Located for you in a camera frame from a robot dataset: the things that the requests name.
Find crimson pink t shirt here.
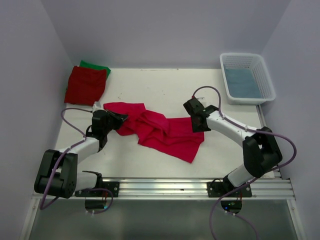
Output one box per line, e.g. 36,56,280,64
103,102,205,164

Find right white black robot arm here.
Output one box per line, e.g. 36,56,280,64
183,98,283,197

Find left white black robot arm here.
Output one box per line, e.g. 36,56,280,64
34,109,129,199

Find folded dark red t shirt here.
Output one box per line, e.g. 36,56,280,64
64,66,108,106

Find blue t shirt in basket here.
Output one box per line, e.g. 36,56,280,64
224,68,262,99

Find white plastic mesh basket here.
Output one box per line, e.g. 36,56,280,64
219,52,276,105

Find folded green t shirt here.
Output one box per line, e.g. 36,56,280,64
79,60,111,78

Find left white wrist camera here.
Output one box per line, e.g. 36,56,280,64
92,101,103,112

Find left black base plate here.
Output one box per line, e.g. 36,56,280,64
74,181,120,198

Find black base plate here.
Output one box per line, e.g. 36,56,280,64
74,181,120,198
206,181,253,198

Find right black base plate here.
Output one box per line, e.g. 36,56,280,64
206,181,253,198

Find aluminium mounting rail frame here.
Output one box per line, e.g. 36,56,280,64
19,104,307,240

